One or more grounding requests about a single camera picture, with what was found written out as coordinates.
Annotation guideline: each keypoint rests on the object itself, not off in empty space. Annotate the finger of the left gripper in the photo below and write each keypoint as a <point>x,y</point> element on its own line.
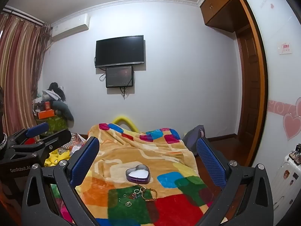
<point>51,143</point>
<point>37,130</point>

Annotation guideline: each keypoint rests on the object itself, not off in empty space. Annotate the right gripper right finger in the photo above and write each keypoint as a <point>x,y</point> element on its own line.
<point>255,207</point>

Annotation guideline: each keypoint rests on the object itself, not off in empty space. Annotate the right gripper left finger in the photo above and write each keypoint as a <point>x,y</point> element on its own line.
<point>39,206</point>

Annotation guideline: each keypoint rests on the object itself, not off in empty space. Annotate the yellow cloth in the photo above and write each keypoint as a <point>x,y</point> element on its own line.
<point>55,157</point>

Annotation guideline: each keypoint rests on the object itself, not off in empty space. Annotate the pile of clothes and boxes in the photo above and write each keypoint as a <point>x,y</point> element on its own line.
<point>50,107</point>

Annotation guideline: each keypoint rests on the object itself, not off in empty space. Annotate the white stickered suitcase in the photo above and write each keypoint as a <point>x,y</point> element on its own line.
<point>286,184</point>

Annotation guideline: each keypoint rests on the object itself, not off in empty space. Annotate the colourful patchwork fleece blanket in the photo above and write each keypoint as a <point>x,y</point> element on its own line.
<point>175,195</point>

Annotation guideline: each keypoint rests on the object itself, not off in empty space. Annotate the grey backpack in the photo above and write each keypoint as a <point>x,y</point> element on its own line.
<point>190,139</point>

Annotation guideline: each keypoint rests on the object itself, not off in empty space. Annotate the striped red curtain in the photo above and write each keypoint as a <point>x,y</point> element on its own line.
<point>23,46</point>

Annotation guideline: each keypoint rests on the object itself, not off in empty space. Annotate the purple heart-shaped tin box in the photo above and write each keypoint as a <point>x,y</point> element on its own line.
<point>139,174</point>

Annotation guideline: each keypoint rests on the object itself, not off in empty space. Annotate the brown wooden door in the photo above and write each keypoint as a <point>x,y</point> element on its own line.
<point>250,91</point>

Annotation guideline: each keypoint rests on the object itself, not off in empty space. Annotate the white air conditioner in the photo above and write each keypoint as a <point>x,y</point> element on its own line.
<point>71,27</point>

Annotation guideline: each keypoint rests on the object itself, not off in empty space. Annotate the white wardrobe sliding door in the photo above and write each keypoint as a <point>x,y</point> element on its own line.
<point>280,31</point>

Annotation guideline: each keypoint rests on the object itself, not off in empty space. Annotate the wooden overhead cabinet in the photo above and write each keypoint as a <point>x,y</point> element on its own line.
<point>227,15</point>

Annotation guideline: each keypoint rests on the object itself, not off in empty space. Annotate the small black wall monitor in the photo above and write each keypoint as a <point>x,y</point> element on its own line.
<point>117,77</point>

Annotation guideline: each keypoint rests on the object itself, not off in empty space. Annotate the wall-mounted black television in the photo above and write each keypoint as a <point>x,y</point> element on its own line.
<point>127,50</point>

